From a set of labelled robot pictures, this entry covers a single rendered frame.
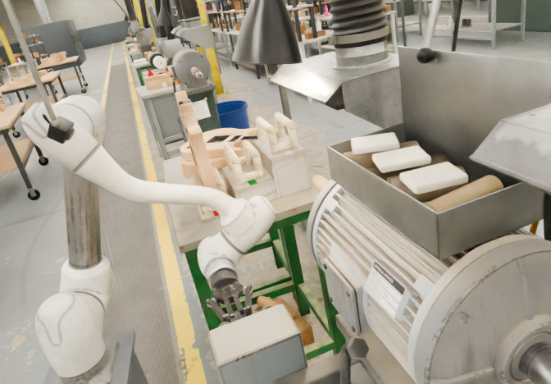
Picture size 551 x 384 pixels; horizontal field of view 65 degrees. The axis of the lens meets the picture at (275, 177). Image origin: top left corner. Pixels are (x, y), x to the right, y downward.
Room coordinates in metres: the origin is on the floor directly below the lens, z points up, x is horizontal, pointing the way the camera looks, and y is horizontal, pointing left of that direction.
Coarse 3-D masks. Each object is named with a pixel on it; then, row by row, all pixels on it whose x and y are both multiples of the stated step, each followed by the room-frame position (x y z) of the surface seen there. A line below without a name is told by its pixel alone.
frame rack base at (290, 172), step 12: (264, 144) 1.72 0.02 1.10; (264, 156) 1.62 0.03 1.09; (276, 156) 1.56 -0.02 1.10; (288, 156) 1.56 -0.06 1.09; (300, 156) 1.57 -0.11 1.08; (276, 168) 1.54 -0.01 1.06; (288, 168) 1.55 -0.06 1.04; (300, 168) 1.56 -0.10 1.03; (276, 180) 1.54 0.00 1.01; (288, 180) 1.55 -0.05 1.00; (300, 180) 1.56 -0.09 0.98; (276, 192) 1.54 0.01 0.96; (288, 192) 1.55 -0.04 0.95
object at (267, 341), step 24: (264, 312) 0.68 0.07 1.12; (288, 312) 0.67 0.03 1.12; (216, 336) 0.64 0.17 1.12; (240, 336) 0.63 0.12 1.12; (264, 336) 0.61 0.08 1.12; (288, 336) 0.60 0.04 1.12; (216, 360) 0.58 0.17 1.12; (240, 360) 0.58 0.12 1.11; (264, 360) 0.59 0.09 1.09; (288, 360) 0.60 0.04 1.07
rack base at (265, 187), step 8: (224, 168) 1.75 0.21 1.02; (248, 168) 1.69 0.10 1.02; (264, 168) 1.66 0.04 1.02; (224, 176) 1.73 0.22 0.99; (232, 176) 1.64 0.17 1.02; (264, 176) 1.57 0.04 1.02; (232, 184) 1.57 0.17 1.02; (248, 184) 1.53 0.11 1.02; (256, 184) 1.52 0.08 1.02; (264, 184) 1.53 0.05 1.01; (272, 184) 1.54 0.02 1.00; (232, 192) 1.57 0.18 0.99; (240, 192) 1.51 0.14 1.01; (248, 192) 1.52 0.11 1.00; (256, 192) 1.52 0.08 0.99; (264, 192) 1.53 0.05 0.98; (272, 192) 1.54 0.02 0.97; (272, 200) 1.54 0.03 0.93
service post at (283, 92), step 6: (270, 66) 2.83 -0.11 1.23; (276, 66) 2.83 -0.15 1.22; (270, 72) 2.84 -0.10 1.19; (282, 90) 2.86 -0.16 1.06; (282, 96) 2.86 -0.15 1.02; (282, 102) 2.87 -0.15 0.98; (288, 102) 2.87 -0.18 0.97; (282, 108) 2.89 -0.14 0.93; (288, 108) 2.87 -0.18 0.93; (288, 114) 2.86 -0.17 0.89; (300, 222) 2.93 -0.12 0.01; (306, 222) 2.86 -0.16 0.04; (306, 228) 2.82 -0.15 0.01
